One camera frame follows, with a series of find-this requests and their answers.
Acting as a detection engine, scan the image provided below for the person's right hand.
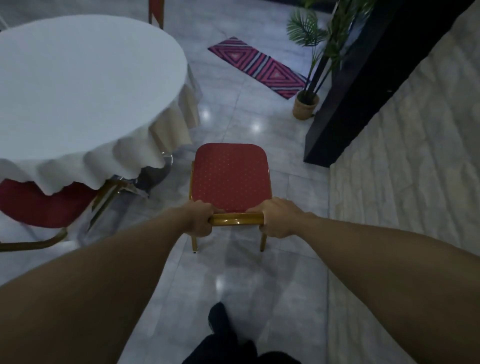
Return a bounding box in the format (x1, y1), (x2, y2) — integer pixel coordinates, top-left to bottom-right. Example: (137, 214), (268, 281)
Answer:
(246, 197), (305, 239)

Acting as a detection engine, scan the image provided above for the person's left hand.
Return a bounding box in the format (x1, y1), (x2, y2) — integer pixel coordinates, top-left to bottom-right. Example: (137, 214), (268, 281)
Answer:
(179, 200), (215, 238)

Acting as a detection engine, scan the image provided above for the red gold-framed banquet chair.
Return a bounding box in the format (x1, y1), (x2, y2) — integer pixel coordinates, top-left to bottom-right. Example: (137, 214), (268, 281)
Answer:
(0, 178), (128, 253)
(188, 142), (273, 253)
(148, 0), (165, 30)

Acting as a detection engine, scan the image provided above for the person's left forearm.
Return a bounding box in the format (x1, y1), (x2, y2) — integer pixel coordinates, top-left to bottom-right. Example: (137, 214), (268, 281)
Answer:
(0, 206), (190, 364)

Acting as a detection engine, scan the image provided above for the person's right forearm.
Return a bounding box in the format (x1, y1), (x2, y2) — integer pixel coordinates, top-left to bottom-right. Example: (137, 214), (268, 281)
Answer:
(290, 212), (480, 364)

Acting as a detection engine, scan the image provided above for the chrome table base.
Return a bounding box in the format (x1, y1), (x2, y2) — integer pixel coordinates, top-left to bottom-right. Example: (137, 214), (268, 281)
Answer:
(112, 152), (174, 197)

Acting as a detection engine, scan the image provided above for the person's black trouser leg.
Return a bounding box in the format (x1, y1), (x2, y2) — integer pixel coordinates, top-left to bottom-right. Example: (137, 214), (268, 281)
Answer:
(182, 302), (302, 364)

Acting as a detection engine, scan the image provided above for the pink striped patterned rug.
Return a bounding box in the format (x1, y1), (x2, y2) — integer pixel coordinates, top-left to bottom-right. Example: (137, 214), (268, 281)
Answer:
(208, 36), (308, 100)

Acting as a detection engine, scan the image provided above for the white round tablecloth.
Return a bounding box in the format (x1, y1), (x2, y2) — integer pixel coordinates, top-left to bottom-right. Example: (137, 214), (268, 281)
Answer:
(0, 14), (203, 196)

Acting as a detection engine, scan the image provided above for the potted green palm plant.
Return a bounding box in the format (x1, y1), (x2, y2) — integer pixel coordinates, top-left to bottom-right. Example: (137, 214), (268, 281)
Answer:
(286, 0), (377, 121)

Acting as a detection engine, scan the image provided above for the black counter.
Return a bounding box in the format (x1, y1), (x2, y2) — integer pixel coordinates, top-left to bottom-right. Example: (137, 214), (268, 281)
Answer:
(304, 0), (476, 168)

